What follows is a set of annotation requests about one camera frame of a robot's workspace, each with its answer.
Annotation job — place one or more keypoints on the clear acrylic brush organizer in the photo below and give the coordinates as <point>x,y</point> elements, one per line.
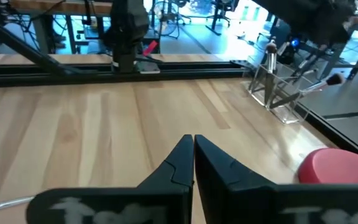
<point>284,112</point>

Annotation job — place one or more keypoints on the red tag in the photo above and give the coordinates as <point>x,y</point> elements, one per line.
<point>150,48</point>

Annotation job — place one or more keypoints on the thin black makeup brush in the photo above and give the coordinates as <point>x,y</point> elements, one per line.
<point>283,49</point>
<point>304,64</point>
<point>8,203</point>

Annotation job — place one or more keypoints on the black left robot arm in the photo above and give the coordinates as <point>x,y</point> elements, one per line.
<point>126,31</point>

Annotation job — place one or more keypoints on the person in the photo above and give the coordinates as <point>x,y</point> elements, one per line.
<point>309,18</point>

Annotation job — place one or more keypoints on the black aluminium table frame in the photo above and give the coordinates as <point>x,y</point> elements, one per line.
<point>104,74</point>

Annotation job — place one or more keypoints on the black office chair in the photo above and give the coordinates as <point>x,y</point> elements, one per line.
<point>166,15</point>
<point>219,14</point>

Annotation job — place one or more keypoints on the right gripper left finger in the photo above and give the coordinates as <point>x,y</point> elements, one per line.
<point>176,168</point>

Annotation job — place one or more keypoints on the red desk lamp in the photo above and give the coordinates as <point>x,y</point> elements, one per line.
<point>334,166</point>

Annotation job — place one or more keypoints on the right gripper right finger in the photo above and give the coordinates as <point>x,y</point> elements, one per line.
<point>219,174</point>

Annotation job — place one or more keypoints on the large round-head powder brush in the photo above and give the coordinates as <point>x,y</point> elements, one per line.
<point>271,62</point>

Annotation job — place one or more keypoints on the angled dark-head makeup brush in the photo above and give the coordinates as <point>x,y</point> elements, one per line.
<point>334,79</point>

